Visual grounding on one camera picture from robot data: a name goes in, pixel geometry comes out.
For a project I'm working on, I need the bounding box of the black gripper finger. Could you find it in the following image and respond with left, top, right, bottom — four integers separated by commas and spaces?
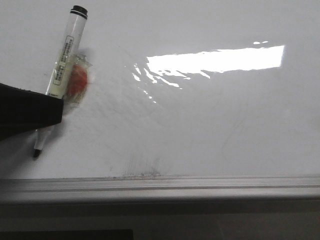
0, 83, 64, 141

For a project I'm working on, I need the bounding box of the red tag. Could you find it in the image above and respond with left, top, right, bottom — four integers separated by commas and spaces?
63, 54, 92, 104

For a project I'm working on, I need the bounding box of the white whiteboard with aluminium frame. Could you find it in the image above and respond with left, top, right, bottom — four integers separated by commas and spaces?
0, 0, 320, 204

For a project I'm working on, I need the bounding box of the white black whiteboard marker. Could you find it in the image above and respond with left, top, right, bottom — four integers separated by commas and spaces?
32, 5, 89, 159

